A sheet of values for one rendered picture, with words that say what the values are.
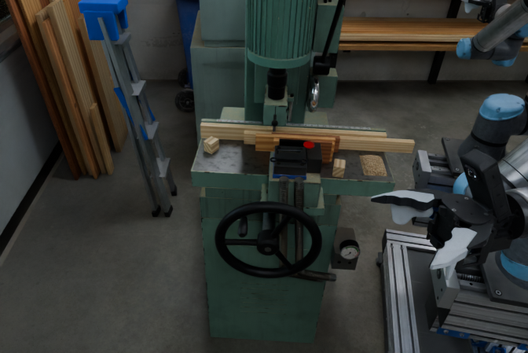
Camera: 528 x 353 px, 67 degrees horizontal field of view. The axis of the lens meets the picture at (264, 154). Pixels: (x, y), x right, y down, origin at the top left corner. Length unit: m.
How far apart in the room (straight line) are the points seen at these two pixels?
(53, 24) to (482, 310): 2.16
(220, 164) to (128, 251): 1.13
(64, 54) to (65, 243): 0.99
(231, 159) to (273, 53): 0.36
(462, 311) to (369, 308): 0.82
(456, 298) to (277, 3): 0.88
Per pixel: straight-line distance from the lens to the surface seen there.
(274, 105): 1.17
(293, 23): 1.04
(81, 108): 2.50
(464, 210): 0.64
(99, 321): 2.01
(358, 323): 1.97
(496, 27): 1.54
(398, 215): 0.67
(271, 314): 1.69
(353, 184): 1.20
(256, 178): 1.17
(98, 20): 1.84
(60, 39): 2.35
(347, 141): 1.29
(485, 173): 0.60
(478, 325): 1.32
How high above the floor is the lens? 1.63
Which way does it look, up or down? 36 degrees down
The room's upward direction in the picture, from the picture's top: 3 degrees clockwise
